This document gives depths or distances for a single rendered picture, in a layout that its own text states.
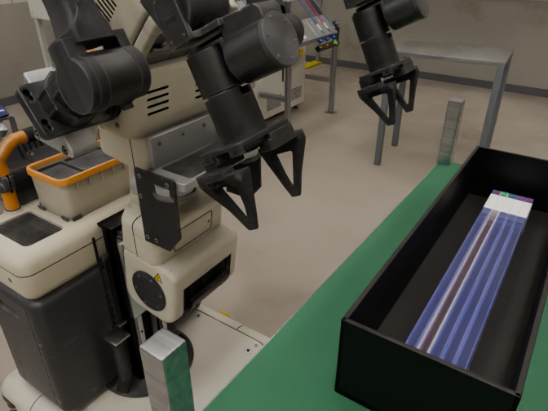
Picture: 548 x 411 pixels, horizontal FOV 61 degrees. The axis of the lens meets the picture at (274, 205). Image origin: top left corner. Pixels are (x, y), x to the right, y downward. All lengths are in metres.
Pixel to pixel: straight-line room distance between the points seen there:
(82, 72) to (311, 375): 0.47
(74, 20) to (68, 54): 0.05
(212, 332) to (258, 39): 1.25
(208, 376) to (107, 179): 0.65
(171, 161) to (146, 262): 0.25
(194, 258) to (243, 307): 1.09
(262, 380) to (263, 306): 1.53
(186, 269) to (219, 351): 0.57
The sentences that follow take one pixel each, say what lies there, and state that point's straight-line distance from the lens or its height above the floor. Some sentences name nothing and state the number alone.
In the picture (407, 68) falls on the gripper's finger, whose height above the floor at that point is 1.20.
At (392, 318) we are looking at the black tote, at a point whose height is 0.96.
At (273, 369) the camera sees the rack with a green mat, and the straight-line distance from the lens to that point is 0.60.
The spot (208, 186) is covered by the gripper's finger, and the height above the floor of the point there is 1.17.
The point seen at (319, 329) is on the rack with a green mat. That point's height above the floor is 0.95.
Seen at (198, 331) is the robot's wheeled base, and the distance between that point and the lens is 1.62.
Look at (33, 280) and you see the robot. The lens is 1.17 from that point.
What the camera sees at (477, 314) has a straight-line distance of 0.65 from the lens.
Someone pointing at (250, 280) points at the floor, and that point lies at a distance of 2.24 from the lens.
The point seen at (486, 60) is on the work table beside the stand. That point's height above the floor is 0.80.
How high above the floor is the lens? 1.40
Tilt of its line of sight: 30 degrees down
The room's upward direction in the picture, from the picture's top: straight up
